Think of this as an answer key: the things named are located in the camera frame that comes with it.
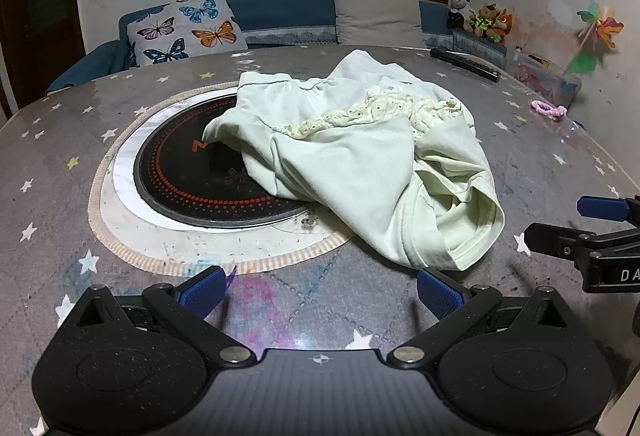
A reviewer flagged white cooktop ring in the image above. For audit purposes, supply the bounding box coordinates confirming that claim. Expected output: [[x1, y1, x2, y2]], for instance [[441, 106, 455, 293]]
[[112, 87, 326, 234]]

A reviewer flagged panda plush toy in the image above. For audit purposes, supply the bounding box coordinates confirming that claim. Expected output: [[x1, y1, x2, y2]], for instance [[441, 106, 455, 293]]
[[446, 0, 475, 29]]

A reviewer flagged pale green lace-trimmed garment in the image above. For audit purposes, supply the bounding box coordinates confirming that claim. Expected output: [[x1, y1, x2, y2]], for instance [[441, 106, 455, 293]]
[[201, 48, 505, 272]]

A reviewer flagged brown bear plush toy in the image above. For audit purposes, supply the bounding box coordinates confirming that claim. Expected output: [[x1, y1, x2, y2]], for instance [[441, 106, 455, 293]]
[[470, 3, 497, 39]]

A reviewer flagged grey star-print tablecloth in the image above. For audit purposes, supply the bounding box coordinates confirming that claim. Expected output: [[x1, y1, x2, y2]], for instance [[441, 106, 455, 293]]
[[0, 43, 640, 436]]

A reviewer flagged round black induction cooktop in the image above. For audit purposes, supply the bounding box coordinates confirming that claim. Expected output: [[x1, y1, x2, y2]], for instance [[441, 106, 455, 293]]
[[134, 97, 321, 229]]

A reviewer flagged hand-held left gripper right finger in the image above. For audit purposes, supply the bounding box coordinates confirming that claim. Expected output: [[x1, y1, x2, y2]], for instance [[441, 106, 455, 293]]
[[387, 267, 576, 369]]

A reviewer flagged clear plastic box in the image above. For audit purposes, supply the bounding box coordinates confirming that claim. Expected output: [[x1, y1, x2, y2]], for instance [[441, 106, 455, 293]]
[[505, 47, 582, 109]]

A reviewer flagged pink hair tie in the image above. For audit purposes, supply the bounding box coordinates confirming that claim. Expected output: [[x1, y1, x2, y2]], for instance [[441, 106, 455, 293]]
[[530, 99, 567, 119]]

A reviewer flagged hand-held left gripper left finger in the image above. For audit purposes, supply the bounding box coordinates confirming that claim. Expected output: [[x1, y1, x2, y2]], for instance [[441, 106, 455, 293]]
[[60, 266, 256, 369]]

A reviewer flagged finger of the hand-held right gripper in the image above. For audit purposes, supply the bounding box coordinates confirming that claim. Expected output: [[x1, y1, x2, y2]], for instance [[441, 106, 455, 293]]
[[576, 195, 640, 223], [523, 222, 608, 260]]

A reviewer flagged blue sofa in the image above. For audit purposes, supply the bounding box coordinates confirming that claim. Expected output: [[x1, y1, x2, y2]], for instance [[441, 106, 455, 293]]
[[46, 0, 506, 97]]

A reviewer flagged butterfly print pillow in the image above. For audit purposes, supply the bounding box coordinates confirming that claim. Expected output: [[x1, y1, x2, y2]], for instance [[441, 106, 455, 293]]
[[126, 0, 249, 68]]

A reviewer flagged colourful paper pinwheel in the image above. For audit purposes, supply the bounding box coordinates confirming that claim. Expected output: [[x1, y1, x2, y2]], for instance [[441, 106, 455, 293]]
[[560, 0, 626, 79]]

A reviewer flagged plain beige pillow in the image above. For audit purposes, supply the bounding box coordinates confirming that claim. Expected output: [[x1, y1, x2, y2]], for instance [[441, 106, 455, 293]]
[[332, 0, 423, 48]]

